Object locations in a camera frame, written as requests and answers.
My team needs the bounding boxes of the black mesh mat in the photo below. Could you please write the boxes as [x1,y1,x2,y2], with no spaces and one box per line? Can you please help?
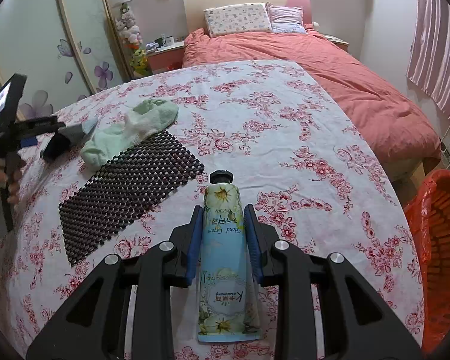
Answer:
[58,131,205,266]

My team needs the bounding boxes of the green towel sock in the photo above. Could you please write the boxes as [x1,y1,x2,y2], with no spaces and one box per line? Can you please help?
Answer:
[80,99,179,170]

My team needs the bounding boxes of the pink striped curtain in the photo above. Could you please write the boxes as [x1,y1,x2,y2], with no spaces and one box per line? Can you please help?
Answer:
[406,0,450,119]

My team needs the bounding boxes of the person left hand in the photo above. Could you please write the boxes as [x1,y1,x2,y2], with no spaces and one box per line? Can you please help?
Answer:
[0,160,26,206]

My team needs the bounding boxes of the dark blue snack bag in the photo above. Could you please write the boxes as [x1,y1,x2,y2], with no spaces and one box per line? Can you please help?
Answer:
[41,117,98,164]

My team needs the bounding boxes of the white mug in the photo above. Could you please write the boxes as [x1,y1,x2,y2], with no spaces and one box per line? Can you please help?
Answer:
[163,36,175,47]

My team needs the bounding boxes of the floral white pillow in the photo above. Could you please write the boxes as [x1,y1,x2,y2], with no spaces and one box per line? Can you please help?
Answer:
[204,2,272,38]

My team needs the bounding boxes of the orange laundry basket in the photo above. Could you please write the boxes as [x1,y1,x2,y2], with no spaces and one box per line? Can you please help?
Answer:
[404,169,450,353]

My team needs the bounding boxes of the hanging plush toys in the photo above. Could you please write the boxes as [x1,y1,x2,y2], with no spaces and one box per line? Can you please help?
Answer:
[114,0,152,78]

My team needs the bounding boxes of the coral red duvet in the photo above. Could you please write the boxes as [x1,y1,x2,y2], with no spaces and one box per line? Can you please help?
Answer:
[183,28,441,172]

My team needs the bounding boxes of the beige pink headboard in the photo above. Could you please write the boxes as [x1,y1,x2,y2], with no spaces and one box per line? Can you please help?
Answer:
[182,0,313,35]

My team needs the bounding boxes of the flower pattern wardrobe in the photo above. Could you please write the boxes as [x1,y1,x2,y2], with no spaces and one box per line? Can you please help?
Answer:
[0,0,128,119]

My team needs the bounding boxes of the striped pink pillow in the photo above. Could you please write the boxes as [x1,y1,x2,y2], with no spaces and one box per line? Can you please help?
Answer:
[266,3,306,34]

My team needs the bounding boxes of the floral hand cream tube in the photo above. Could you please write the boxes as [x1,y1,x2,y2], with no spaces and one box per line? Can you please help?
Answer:
[197,170,262,343]

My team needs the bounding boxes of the left pink nightstand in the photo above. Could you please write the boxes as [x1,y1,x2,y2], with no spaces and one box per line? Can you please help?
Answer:
[147,41,184,74]

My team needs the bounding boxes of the floral white bedsheet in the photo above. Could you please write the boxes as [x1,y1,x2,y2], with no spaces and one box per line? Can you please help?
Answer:
[0,61,424,353]

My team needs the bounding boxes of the right nightstand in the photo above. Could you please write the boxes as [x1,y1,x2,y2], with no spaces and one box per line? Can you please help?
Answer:
[323,34,350,52]

